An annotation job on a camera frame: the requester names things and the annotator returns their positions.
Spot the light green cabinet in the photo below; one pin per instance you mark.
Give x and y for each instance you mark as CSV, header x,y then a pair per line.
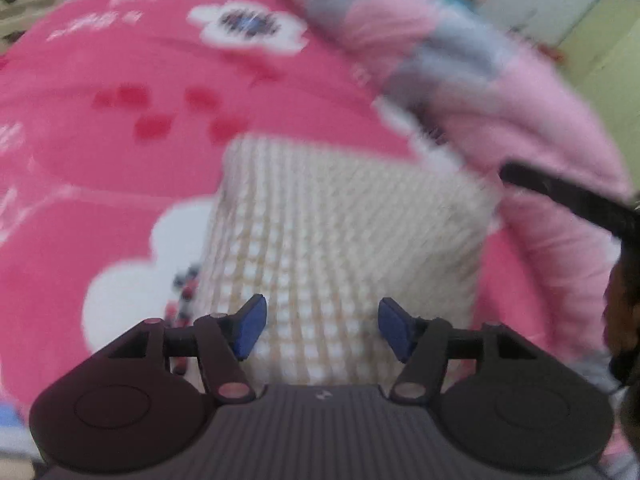
x,y
610,60

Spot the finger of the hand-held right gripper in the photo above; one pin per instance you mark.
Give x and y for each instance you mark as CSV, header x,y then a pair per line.
x,y
575,197

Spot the beige checked knit jacket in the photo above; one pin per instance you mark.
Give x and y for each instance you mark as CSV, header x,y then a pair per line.
x,y
340,220

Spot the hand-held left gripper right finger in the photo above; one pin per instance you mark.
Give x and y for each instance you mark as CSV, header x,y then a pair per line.
x,y
395,330

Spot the pale pink quilt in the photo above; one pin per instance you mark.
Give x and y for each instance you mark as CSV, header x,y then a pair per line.
x,y
550,125

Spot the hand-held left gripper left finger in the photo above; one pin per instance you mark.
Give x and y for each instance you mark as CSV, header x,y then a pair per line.
x,y
250,327

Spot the pink floral blanket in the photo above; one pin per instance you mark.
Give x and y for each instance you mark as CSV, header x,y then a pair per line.
x,y
100,170

